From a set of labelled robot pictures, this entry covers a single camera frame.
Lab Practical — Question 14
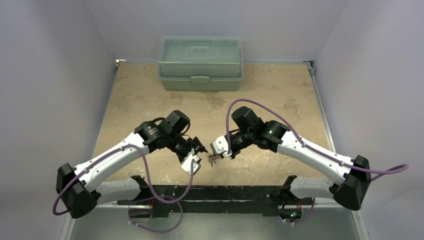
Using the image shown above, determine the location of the metal keyring with keys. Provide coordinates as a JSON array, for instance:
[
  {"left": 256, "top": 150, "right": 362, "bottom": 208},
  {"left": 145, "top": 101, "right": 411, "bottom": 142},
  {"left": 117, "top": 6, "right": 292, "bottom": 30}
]
[{"left": 206, "top": 153, "right": 221, "bottom": 167}]

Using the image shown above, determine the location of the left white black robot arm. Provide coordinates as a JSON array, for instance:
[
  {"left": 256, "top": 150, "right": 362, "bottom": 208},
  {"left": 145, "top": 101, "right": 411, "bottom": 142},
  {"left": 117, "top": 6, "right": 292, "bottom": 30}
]
[{"left": 52, "top": 110, "right": 207, "bottom": 219}]

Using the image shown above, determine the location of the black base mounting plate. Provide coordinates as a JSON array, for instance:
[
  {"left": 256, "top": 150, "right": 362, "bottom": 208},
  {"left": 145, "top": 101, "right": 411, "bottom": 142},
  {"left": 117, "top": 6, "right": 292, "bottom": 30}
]
[{"left": 117, "top": 185, "right": 313, "bottom": 218}]

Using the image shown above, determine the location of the green plastic storage box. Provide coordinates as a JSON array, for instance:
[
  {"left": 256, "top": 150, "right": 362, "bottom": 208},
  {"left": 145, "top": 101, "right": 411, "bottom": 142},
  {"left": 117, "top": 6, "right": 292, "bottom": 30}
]
[{"left": 157, "top": 36, "right": 244, "bottom": 91}]

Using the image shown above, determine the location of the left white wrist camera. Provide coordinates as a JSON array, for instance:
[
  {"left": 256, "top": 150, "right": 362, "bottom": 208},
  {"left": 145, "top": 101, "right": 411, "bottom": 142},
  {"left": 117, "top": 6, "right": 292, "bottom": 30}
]
[{"left": 181, "top": 153, "right": 202, "bottom": 176}]

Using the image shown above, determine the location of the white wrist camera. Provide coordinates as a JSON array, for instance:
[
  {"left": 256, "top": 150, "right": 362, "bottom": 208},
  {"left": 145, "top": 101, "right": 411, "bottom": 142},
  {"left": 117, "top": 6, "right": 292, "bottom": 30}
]
[
  {"left": 181, "top": 153, "right": 202, "bottom": 176},
  {"left": 210, "top": 135, "right": 232, "bottom": 159}
]

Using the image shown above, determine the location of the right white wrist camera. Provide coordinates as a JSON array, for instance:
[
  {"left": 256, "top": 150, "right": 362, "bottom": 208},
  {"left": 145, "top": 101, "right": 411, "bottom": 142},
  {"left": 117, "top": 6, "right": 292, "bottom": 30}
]
[{"left": 210, "top": 135, "right": 232, "bottom": 159}]

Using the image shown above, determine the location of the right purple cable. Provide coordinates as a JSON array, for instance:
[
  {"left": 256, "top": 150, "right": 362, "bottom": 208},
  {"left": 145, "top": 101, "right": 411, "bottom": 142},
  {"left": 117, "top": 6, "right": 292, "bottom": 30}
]
[{"left": 225, "top": 98, "right": 409, "bottom": 226}]

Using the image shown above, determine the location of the purple cable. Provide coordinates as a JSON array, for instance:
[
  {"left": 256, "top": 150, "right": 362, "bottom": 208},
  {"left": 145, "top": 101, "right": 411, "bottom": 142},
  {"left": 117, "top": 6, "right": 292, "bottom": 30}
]
[
  {"left": 225, "top": 98, "right": 409, "bottom": 226},
  {"left": 52, "top": 144, "right": 196, "bottom": 233}
]

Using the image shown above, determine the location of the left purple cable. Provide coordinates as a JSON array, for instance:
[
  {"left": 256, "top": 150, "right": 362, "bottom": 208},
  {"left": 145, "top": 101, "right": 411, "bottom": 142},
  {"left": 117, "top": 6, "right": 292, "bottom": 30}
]
[{"left": 52, "top": 144, "right": 196, "bottom": 233}]

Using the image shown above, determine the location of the right aluminium table edge rail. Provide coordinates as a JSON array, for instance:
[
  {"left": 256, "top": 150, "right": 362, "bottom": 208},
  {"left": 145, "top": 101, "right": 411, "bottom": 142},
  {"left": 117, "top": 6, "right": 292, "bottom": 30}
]
[{"left": 304, "top": 60, "right": 370, "bottom": 240}]

